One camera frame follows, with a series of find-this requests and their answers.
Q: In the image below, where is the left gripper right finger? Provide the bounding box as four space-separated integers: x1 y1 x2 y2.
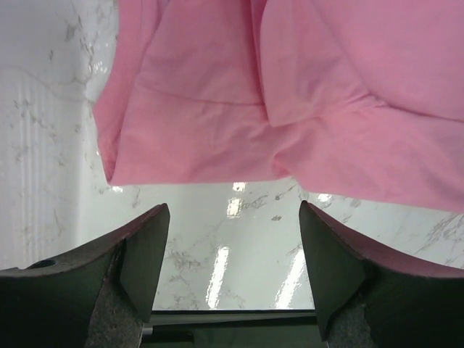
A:
299 202 463 347

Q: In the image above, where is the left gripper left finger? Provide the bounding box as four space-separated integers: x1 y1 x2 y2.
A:
1 204 170 347

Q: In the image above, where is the pink t-shirt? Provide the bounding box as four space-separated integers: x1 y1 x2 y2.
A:
94 1 463 212

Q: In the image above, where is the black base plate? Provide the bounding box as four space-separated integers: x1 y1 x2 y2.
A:
141 310 327 347

